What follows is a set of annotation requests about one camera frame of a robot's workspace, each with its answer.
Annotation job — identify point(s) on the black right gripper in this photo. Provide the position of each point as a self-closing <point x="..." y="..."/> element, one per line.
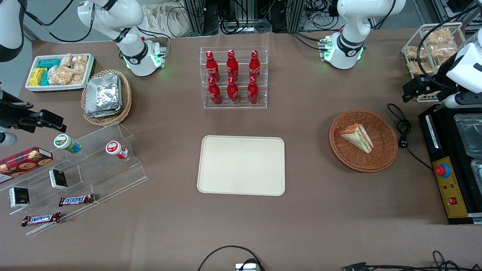
<point x="10" y="114"/>

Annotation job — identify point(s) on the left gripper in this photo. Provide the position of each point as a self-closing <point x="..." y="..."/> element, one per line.
<point x="441" y="76"/>

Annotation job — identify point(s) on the triangular sandwich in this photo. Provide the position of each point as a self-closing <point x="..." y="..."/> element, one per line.
<point x="357" y="137"/>

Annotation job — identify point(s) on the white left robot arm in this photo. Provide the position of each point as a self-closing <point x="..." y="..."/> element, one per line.
<point x="352" y="22"/>

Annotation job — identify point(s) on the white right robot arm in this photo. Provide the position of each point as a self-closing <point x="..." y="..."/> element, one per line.
<point x="128" y="15"/>

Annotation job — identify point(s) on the brown round wicker basket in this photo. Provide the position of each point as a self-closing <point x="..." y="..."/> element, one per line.
<point x="384" y="146"/>

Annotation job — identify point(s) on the light wicker basket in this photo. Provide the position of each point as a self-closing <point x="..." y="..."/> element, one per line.
<point x="127" y="101"/>

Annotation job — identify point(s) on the beige plastic tray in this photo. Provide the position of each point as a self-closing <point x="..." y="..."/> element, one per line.
<point x="241" y="165"/>

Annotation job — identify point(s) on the bagged fried snack pack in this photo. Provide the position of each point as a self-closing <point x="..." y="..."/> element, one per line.
<point x="416" y="68"/>
<point x="413" y="52"/>
<point x="438" y="36"/>
<point x="444" y="51"/>

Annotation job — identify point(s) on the green-lidded snack cup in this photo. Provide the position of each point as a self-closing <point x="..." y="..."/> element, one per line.
<point x="64" y="142"/>

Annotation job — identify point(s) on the white rectangular snack bin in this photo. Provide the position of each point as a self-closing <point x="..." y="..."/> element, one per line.
<point x="56" y="89"/>

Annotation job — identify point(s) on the teal snack packet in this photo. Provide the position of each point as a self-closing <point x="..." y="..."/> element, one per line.
<point x="44" y="79"/>
<point x="49" y="63"/>

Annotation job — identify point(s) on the red tartan cookie box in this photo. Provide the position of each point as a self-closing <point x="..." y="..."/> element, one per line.
<point x="22" y="163"/>

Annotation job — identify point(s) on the yellow snack packet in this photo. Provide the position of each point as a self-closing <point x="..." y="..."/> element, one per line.
<point x="37" y="76"/>

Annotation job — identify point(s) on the clear-wrapped rice cracker pack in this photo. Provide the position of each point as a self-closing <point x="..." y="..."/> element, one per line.
<point x="80" y="63"/>
<point x="66" y="60"/>
<point x="77" y="79"/>
<point x="60" y="75"/>

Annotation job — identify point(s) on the small black tea box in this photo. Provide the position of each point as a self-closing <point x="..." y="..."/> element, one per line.
<point x="19" y="197"/>
<point x="58" y="179"/>

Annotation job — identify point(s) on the large metal insert pan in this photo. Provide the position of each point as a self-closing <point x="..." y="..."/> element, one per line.
<point x="470" y="131"/>

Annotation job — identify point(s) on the silver foil pack stack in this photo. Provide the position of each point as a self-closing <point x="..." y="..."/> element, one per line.
<point x="103" y="94"/>

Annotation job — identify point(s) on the red-lidded snack cup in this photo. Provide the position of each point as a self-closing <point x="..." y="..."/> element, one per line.
<point x="113" y="147"/>

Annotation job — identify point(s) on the red emergency stop button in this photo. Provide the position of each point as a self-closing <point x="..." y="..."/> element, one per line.
<point x="442" y="170"/>

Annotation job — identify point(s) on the Snickers chocolate bar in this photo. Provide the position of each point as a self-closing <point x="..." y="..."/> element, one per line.
<point x="76" y="200"/>
<point x="41" y="219"/>

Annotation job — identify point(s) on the clear acrylic stepped display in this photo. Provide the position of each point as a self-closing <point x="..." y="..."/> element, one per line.
<point x="113" y="177"/>

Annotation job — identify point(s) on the small metal insert pan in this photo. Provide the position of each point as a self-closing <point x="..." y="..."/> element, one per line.
<point x="477" y="171"/>

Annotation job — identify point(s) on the black machine with yellow panel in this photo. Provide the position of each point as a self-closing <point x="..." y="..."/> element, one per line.
<point x="457" y="203"/>

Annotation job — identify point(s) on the cream cloth bag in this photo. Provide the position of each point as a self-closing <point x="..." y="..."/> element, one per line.
<point x="165" y="20"/>

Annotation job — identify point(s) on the clear acrylic bottle rack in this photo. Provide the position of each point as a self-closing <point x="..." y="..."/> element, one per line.
<point x="205" y="106"/>

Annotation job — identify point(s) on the red cola bottle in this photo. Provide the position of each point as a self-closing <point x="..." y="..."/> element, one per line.
<point x="211" y="67"/>
<point x="254" y="66"/>
<point x="232" y="66"/>
<point x="252" y="93"/>
<point x="232" y="94"/>
<point x="214" y="95"/>

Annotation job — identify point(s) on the small silver device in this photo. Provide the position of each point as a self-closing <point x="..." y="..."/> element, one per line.
<point x="246" y="267"/>

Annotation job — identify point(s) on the aluminium frame post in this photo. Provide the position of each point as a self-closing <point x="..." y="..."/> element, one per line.
<point x="196" y="17"/>
<point x="295" y="15"/>

